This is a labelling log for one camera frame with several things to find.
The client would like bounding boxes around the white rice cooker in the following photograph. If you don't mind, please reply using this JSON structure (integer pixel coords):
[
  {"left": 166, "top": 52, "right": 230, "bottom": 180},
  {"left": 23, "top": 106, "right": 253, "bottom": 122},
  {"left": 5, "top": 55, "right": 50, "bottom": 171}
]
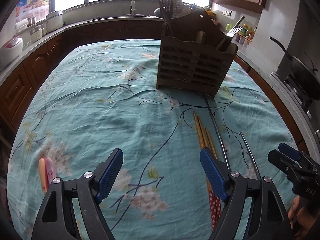
[{"left": 0, "top": 36, "right": 23, "bottom": 67}]

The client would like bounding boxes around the steel fork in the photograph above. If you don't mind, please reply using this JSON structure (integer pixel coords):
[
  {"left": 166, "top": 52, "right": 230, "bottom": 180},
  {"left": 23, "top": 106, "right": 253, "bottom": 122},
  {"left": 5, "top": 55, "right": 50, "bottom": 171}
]
[{"left": 216, "top": 15, "right": 245, "bottom": 51}]

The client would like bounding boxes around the wooden chopstick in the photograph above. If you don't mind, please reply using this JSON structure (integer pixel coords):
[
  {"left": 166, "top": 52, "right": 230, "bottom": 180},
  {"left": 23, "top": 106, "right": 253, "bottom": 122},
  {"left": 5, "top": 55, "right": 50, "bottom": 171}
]
[
  {"left": 197, "top": 116, "right": 209, "bottom": 148},
  {"left": 193, "top": 111, "right": 221, "bottom": 230},
  {"left": 204, "top": 127, "right": 219, "bottom": 160}
]

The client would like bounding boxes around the wooden utensil holder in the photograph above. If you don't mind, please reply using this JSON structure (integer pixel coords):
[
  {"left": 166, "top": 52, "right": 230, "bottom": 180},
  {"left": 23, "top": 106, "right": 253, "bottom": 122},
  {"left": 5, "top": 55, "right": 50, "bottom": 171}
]
[{"left": 156, "top": 10, "right": 238, "bottom": 97}]

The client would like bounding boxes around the orange plastic spoon handle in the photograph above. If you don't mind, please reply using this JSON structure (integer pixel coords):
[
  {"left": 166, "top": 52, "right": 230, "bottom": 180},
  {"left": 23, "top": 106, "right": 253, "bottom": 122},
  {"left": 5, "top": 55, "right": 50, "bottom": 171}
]
[{"left": 38, "top": 158, "right": 49, "bottom": 193}]

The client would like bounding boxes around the black wok pan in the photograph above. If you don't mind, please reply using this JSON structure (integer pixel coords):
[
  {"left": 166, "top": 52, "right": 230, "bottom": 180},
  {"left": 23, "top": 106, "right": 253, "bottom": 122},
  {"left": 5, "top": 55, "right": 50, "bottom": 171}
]
[{"left": 269, "top": 36, "right": 319, "bottom": 101}]

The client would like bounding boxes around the right hand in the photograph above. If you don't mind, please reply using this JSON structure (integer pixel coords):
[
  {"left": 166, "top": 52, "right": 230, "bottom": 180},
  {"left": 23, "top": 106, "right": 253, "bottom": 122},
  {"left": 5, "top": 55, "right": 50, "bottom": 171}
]
[{"left": 287, "top": 196, "right": 319, "bottom": 239}]

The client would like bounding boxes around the teal floral tablecloth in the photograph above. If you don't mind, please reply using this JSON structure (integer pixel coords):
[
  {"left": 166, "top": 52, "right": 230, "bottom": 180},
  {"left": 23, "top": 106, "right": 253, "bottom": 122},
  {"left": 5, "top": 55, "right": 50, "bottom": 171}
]
[{"left": 7, "top": 40, "right": 295, "bottom": 239}]

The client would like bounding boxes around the pink plastic spoon handle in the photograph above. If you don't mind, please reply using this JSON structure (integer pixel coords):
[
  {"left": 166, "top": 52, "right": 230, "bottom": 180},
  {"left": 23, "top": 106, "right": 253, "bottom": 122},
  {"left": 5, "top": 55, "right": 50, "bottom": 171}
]
[{"left": 46, "top": 158, "right": 57, "bottom": 185}]

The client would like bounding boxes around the tropical wall poster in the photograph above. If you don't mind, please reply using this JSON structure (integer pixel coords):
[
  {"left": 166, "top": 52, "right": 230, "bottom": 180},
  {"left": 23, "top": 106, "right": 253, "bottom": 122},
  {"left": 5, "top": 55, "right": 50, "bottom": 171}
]
[{"left": 15, "top": 0, "right": 50, "bottom": 23}]

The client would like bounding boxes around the green cup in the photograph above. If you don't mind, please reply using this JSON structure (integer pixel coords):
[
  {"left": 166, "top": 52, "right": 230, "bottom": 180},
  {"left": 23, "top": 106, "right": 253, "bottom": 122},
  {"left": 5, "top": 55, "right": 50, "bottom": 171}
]
[{"left": 226, "top": 23, "right": 233, "bottom": 32}]

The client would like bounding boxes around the kitchen faucet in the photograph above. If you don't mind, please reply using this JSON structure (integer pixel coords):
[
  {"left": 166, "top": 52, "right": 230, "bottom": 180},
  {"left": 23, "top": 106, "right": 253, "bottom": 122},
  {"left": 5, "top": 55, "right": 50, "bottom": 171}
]
[{"left": 121, "top": 0, "right": 137, "bottom": 15}]

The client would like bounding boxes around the dish drying rack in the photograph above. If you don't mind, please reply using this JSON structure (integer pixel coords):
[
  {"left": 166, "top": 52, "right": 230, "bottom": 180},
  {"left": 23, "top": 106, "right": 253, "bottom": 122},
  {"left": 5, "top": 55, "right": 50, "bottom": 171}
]
[{"left": 172, "top": 0, "right": 184, "bottom": 18}]

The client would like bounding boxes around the white pot with lid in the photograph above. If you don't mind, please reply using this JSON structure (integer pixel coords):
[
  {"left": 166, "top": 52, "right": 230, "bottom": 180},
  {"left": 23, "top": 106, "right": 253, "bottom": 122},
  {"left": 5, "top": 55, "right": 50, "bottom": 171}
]
[{"left": 45, "top": 10, "right": 63, "bottom": 33}]

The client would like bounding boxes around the dark fork in holder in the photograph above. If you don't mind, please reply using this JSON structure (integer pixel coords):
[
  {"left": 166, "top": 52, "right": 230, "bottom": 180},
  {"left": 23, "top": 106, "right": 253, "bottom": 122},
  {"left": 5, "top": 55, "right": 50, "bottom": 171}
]
[{"left": 158, "top": 0, "right": 174, "bottom": 36}]

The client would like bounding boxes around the gas stove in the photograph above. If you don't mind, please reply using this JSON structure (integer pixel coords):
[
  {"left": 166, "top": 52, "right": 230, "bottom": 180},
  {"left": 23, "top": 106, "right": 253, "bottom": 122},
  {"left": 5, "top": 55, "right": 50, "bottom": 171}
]
[{"left": 285, "top": 74, "right": 313, "bottom": 120}]

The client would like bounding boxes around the long steel utensil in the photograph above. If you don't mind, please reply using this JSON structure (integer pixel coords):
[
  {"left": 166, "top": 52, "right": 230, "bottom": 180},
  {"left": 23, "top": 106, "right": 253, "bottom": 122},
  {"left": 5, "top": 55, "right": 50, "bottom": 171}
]
[{"left": 203, "top": 95, "right": 231, "bottom": 168}]

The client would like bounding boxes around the thin metal utensil handle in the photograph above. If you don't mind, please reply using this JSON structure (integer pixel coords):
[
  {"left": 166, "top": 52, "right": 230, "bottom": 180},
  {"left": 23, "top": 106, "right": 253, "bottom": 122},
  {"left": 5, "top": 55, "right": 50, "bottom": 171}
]
[{"left": 240, "top": 132, "right": 261, "bottom": 180}]

